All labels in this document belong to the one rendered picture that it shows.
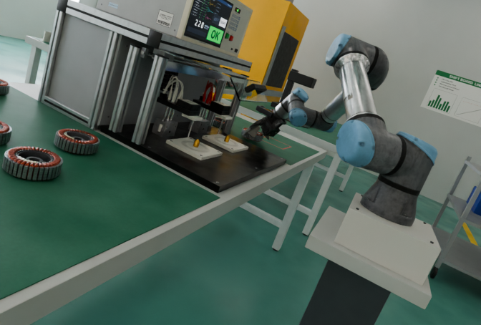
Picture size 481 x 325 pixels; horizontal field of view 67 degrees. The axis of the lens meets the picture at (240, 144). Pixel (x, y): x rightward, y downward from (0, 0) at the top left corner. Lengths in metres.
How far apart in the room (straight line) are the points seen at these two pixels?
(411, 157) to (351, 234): 0.26
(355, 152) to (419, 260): 0.31
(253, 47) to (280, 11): 0.56
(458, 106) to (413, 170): 5.41
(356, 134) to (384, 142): 0.07
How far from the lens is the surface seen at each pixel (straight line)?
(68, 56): 1.38
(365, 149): 0.97
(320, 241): 1.02
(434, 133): 6.44
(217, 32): 1.42
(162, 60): 1.12
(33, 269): 0.63
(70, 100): 1.37
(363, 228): 1.03
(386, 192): 1.08
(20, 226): 0.72
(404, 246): 1.04
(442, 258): 3.33
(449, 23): 6.58
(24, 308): 0.59
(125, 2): 1.41
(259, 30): 5.03
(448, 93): 6.45
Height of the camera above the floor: 1.13
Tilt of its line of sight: 13 degrees down
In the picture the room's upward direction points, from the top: 20 degrees clockwise
